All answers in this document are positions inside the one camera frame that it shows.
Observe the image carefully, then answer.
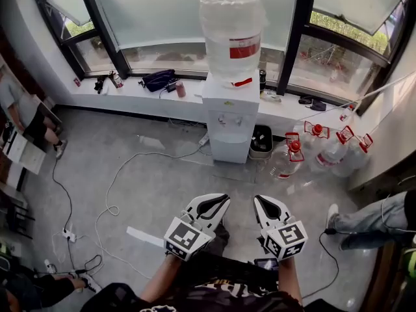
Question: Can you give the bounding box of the empty jug red handle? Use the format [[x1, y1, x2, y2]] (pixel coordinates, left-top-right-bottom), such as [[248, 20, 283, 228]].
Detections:
[[268, 131, 306, 180], [314, 125, 355, 176], [301, 120, 331, 163], [337, 133, 374, 179]]

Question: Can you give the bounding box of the white power cable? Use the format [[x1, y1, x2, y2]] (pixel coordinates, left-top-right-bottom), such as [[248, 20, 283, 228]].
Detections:
[[51, 141, 212, 281]]

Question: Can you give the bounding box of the person's right forearm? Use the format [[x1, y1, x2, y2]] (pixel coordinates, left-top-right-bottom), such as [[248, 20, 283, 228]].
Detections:
[[277, 257, 305, 306]]

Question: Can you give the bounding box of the black chair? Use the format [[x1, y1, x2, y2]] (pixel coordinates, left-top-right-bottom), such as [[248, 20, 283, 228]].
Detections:
[[0, 190, 36, 241]]

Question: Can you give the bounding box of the white cabinet door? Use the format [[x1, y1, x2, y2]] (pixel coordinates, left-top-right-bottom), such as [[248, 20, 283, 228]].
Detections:
[[211, 139, 249, 164]]

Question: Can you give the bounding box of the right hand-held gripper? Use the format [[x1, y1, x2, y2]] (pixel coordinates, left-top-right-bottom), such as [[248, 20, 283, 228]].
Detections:
[[253, 194, 309, 261]]

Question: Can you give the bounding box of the small bottle red label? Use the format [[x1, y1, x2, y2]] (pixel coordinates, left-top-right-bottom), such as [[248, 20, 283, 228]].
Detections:
[[108, 70, 125, 89]]

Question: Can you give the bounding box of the white water dispenser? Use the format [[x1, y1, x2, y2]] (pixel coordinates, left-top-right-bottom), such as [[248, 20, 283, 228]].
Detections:
[[201, 71, 261, 164]]

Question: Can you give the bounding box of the small black phone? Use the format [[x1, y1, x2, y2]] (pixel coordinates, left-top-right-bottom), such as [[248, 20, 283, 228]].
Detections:
[[253, 257, 280, 272]]

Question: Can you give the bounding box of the white rope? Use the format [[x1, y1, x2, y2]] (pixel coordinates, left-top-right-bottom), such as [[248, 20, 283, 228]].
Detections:
[[298, 72, 416, 142]]

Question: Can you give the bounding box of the white paper strip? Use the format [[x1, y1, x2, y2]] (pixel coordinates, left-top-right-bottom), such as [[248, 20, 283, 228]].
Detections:
[[125, 226, 165, 249]]

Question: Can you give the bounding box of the person's dark trouser leg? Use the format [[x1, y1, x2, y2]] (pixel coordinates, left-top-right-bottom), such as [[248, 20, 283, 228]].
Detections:
[[201, 222, 231, 257]]

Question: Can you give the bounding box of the small bottle red cap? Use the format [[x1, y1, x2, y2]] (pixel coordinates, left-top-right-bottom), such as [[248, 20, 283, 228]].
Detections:
[[339, 103, 356, 122]]

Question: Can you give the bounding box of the black hand tool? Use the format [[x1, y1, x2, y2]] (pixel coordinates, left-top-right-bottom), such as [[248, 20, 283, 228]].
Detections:
[[94, 74, 109, 94]]

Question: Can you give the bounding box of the white board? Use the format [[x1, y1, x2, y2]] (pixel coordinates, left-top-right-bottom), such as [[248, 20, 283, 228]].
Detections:
[[1, 131, 47, 176]]

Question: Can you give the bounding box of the person's black printed shirt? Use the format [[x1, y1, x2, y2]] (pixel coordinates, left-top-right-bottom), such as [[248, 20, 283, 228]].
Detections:
[[79, 251, 306, 312]]

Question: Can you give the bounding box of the beige trash bin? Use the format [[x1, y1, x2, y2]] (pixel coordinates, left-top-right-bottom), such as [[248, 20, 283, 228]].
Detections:
[[248, 124, 274, 161]]

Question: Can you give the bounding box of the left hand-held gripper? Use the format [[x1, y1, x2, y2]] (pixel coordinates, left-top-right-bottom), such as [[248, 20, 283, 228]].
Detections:
[[163, 192, 231, 261]]

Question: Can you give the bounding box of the black framed window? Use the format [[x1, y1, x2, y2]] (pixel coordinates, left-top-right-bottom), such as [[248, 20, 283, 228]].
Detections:
[[28, 0, 416, 110]]

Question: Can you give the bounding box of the person's left forearm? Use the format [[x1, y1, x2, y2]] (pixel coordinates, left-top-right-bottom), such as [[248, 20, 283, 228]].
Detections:
[[140, 253, 183, 302]]

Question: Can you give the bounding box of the black cloth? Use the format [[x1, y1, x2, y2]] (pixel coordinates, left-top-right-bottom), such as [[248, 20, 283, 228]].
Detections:
[[298, 95, 327, 112]]

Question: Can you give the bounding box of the clear water bottle red label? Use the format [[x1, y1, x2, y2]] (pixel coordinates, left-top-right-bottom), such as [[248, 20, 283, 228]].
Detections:
[[198, 0, 268, 85]]

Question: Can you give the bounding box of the black pouch bag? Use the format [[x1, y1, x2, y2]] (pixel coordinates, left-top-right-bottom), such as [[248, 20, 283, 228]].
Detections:
[[141, 69, 178, 93]]

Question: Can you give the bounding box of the crumpled clear wrapper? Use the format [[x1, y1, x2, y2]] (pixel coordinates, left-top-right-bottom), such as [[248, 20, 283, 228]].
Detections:
[[259, 89, 283, 103]]

